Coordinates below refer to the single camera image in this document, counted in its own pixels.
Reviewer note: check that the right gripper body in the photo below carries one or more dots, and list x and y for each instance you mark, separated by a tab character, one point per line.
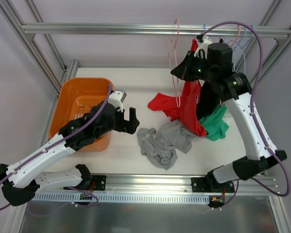
187	65

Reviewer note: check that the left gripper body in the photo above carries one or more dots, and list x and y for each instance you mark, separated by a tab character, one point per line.
125	122

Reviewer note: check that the grey tank top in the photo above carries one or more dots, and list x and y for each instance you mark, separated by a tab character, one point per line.
160	146

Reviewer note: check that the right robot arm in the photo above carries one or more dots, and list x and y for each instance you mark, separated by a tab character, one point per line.
212	63

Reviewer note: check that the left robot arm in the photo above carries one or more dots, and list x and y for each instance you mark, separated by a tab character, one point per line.
22	181

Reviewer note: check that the black tank top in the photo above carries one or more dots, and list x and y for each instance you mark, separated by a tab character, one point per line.
208	101

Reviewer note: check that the red tank top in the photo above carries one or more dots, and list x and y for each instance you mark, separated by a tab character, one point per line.
186	112

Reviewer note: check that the pink hanger holding black top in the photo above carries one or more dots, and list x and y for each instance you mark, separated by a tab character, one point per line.
232	42

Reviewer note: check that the green tank top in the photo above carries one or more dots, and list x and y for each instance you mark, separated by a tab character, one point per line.
214	125

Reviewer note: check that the orange plastic basket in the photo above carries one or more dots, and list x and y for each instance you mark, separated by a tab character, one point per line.
77	97

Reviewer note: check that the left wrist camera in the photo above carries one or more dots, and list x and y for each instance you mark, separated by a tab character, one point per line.
116	98

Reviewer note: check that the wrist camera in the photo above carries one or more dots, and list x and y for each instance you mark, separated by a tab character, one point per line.
116	98
203	42

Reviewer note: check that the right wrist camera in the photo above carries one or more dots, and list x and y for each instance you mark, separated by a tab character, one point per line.
203	42

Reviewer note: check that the front aluminium rail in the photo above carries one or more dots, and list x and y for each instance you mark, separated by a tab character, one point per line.
176	184

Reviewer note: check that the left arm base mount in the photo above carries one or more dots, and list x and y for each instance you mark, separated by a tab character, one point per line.
98	183

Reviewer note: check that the white slotted cable duct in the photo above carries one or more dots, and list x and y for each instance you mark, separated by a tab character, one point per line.
123	198

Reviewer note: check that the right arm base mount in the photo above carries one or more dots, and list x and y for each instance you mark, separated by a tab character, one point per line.
198	184

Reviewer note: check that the aluminium hanging rail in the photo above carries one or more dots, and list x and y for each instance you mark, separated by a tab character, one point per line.
148	29

